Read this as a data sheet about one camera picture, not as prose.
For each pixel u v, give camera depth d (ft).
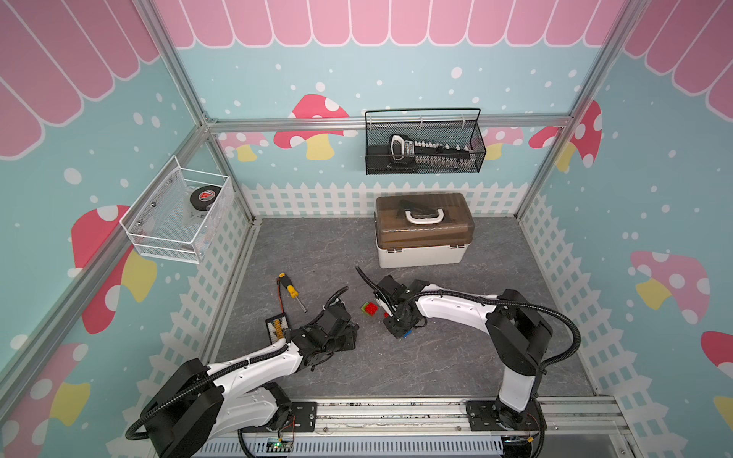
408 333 2.60
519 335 1.55
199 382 1.40
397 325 2.56
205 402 1.35
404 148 2.93
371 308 2.96
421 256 3.25
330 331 2.16
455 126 3.01
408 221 3.01
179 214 2.63
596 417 2.49
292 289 3.19
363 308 3.01
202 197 2.59
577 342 1.45
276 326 2.93
